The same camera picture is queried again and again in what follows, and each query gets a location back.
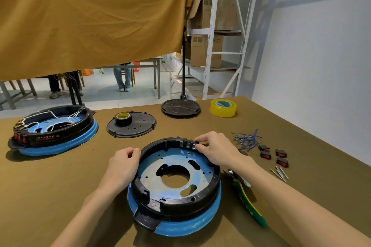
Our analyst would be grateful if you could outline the person's right hand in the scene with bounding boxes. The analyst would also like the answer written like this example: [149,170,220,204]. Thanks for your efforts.
[194,131,247,170]

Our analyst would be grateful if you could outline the person's left hand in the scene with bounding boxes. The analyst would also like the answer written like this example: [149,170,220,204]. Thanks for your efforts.
[100,147,141,196]

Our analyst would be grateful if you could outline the black round base blue rim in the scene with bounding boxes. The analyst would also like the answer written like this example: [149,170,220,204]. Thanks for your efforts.
[128,137,222,237]

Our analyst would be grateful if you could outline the person's left forearm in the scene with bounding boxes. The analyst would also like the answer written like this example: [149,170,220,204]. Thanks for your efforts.
[50,182,128,247]

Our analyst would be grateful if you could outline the person's right forearm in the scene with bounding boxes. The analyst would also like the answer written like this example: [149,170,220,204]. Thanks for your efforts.
[229,157,371,247]

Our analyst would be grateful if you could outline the black round cover plate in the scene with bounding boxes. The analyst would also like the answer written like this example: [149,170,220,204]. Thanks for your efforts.
[106,111,157,139]

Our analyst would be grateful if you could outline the small amber tape roll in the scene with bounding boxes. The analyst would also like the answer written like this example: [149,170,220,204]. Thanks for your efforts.
[115,112,132,126]

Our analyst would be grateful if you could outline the yellow tape roll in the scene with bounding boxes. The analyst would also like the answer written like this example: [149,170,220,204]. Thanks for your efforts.
[210,99,237,118]

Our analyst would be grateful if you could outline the wooden chair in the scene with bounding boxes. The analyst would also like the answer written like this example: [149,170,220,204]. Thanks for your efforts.
[120,67,136,87]

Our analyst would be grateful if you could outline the black stand pole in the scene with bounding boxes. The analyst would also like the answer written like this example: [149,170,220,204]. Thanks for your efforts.
[181,25,188,100]

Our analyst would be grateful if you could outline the black tripod legs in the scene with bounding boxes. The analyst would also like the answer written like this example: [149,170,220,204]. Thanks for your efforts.
[65,71,85,107]

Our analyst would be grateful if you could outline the grey metal table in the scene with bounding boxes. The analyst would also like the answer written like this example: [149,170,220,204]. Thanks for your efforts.
[93,56,163,99]

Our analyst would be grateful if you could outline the tall brown cardboard box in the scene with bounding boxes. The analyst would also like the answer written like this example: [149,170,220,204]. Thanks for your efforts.
[190,34,224,69]

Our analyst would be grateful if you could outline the white metal shelf rack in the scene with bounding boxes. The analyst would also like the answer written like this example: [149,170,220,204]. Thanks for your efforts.
[169,0,262,100]

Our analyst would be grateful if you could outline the open brown cardboard box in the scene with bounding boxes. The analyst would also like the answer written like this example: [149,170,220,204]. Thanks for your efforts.
[188,0,214,30]

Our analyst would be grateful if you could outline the mustard yellow cloth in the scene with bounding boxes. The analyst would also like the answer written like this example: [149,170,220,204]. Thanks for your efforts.
[0,0,193,82]

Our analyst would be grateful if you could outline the blue wire bundle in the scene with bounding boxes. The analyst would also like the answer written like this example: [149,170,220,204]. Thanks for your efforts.
[231,129,263,151]

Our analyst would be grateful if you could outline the green yellow handled pliers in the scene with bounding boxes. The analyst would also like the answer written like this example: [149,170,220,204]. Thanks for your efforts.
[223,169,268,229]

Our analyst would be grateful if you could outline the wired black round base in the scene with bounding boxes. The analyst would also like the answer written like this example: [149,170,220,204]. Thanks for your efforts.
[8,105,99,157]

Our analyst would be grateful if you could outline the grey table frame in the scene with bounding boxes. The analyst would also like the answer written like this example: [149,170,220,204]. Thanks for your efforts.
[0,79,38,111]

